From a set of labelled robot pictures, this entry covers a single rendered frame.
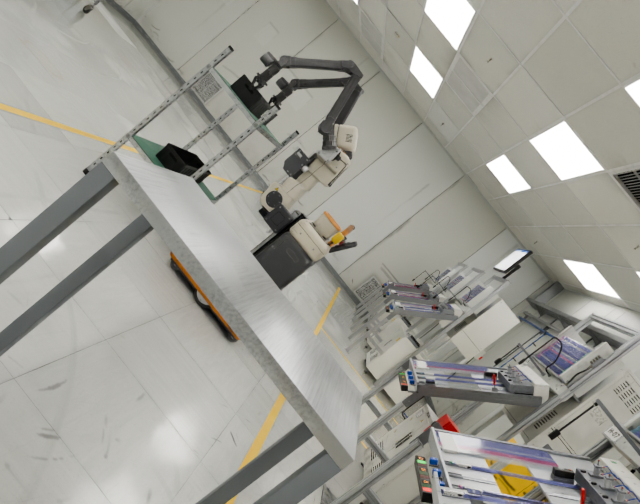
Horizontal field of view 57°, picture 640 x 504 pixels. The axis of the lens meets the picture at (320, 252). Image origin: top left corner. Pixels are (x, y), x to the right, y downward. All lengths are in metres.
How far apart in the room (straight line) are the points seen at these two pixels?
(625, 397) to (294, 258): 2.04
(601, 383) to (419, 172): 7.56
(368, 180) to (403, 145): 0.88
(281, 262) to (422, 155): 7.66
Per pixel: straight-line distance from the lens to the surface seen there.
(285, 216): 3.56
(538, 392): 3.74
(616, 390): 3.85
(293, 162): 3.65
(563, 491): 2.59
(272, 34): 11.52
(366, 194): 10.85
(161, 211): 1.11
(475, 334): 6.92
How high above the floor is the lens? 1.07
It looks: 5 degrees down
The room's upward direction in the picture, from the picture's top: 51 degrees clockwise
